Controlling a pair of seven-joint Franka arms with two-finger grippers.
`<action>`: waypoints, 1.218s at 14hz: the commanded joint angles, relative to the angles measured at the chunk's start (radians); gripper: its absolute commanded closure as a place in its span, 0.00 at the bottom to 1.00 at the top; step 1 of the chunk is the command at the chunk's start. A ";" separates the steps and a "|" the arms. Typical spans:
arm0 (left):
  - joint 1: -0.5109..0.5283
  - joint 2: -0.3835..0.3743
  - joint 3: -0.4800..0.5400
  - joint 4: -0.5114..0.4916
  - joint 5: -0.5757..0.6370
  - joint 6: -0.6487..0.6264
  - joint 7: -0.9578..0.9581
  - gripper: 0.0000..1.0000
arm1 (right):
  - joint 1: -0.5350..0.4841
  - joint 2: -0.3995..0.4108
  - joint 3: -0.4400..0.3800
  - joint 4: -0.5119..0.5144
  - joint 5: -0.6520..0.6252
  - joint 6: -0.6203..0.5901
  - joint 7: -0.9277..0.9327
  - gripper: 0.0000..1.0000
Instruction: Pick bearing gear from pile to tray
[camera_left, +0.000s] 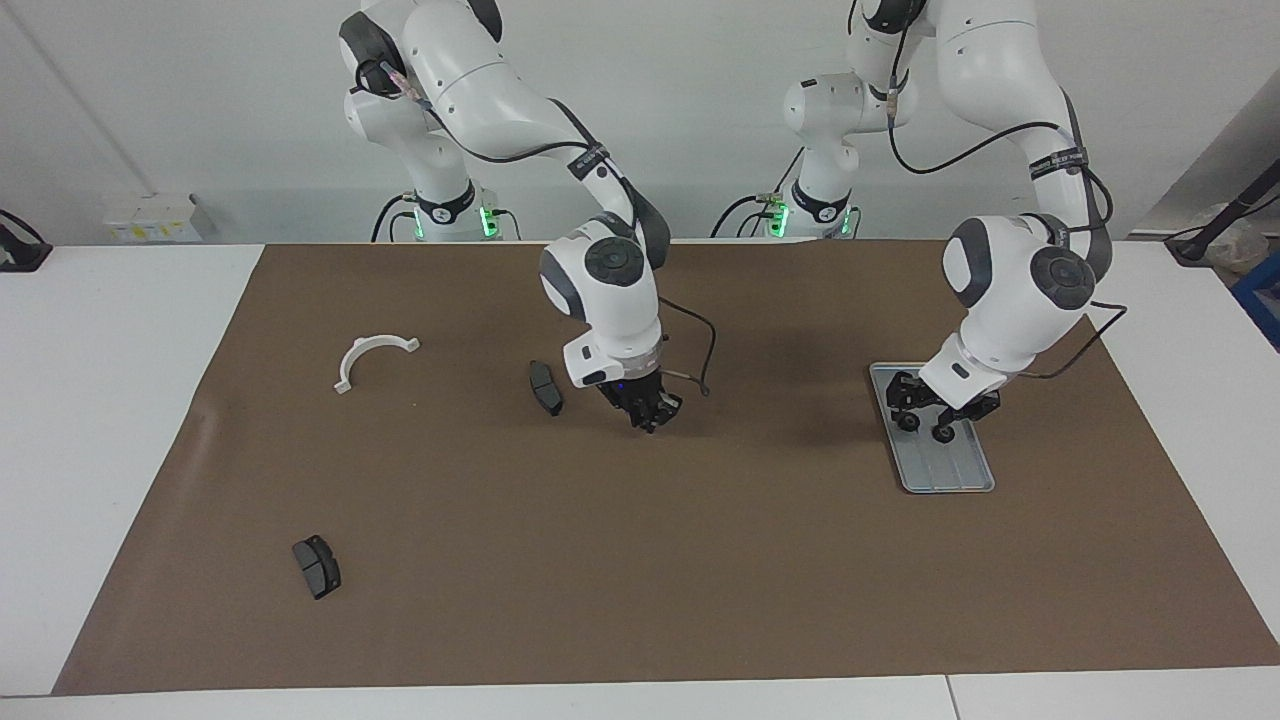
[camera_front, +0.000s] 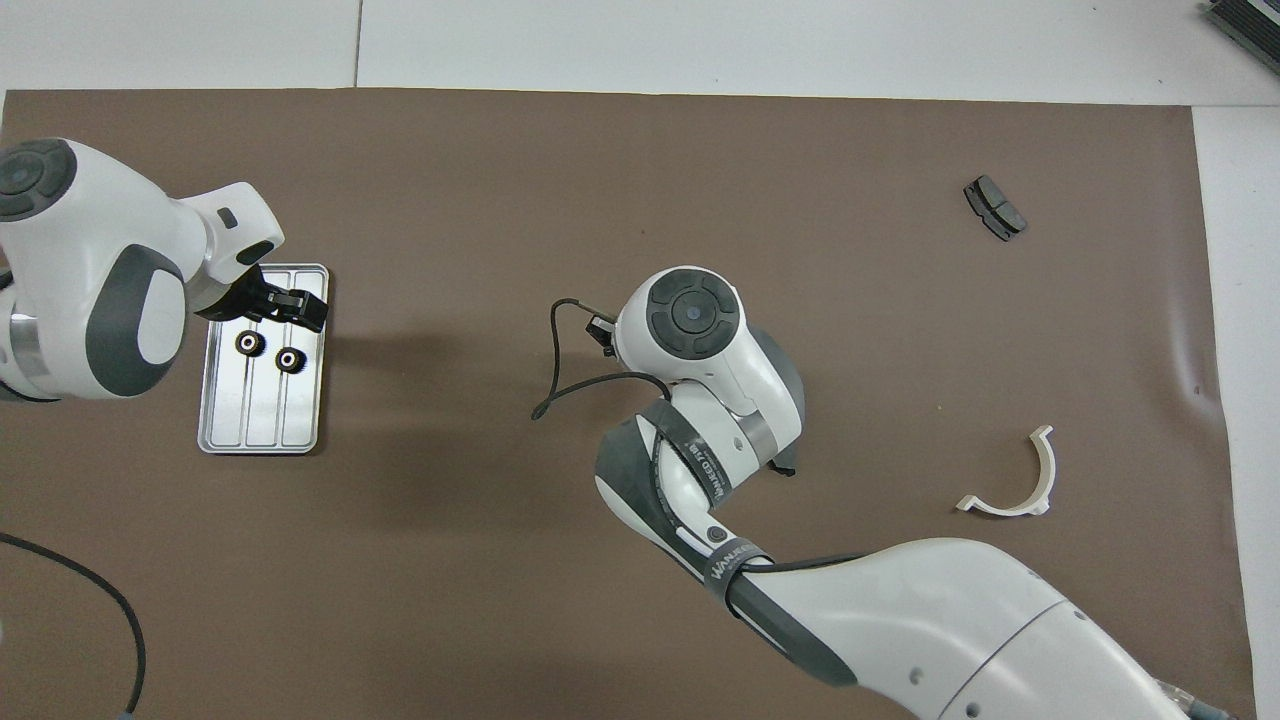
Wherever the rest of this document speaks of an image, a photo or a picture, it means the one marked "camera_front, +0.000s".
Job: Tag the dark grey ribbed device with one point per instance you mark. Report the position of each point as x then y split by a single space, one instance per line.
1250 25

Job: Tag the silver metal tray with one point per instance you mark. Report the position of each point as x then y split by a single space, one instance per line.
262 415

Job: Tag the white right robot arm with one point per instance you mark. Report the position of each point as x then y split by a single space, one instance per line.
950 620

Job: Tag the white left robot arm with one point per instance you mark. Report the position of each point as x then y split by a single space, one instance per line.
70 230

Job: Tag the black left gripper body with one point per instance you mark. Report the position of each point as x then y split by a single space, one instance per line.
242 298

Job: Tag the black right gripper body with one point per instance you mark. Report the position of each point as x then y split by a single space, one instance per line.
603 328

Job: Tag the brown paper table mat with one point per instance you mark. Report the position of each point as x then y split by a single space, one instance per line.
450 560

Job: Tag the white curved plastic bracket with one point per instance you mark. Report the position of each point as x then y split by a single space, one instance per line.
1000 510

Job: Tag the short dark grey brake pad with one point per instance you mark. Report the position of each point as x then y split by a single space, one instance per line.
995 207

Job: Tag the long dark grey brake pad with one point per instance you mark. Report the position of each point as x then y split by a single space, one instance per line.
787 468

